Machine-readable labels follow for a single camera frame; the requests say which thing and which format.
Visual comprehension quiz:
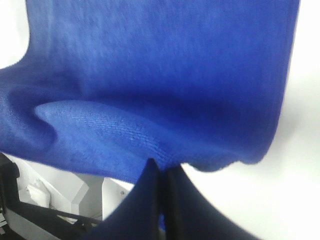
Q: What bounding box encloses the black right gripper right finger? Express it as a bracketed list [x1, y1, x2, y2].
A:
[165, 166, 258, 240]

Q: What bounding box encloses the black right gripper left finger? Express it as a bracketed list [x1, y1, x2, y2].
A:
[82, 158, 161, 240]

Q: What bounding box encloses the blue microfibre towel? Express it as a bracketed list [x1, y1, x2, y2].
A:
[0, 0, 300, 183]

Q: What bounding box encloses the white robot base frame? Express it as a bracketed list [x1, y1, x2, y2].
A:
[0, 152, 136, 240]

